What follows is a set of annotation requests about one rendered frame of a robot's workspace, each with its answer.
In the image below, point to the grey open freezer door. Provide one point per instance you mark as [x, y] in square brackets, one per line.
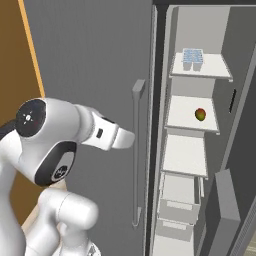
[240, 166]

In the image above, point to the white freezer shelf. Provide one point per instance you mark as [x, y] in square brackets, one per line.
[203, 68]
[186, 115]
[185, 155]

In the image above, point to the white freezer drawer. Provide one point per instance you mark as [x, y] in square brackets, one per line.
[175, 228]
[180, 198]

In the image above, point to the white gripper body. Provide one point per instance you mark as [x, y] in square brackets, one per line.
[124, 137]

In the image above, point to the red green mango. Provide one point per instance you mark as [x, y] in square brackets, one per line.
[200, 114]

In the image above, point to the grey door bin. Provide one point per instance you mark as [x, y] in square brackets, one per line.
[225, 213]

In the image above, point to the brown wooden cabinet panel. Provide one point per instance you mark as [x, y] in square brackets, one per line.
[16, 83]

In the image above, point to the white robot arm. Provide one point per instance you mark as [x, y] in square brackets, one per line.
[50, 133]

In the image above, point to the grey fridge door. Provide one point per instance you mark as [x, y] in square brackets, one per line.
[96, 66]

